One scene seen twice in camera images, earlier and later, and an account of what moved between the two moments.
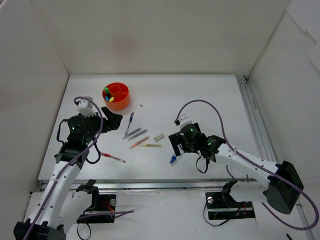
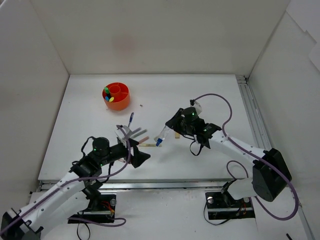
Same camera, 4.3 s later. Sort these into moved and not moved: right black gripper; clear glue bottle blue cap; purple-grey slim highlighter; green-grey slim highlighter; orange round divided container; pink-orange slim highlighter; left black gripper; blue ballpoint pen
Moved: clear glue bottle blue cap; right black gripper; left black gripper
Not moved: green-grey slim highlighter; purple-grey slim highlighter; blue ballpoint pen; pink-orange slim highlighter; orange round divided container
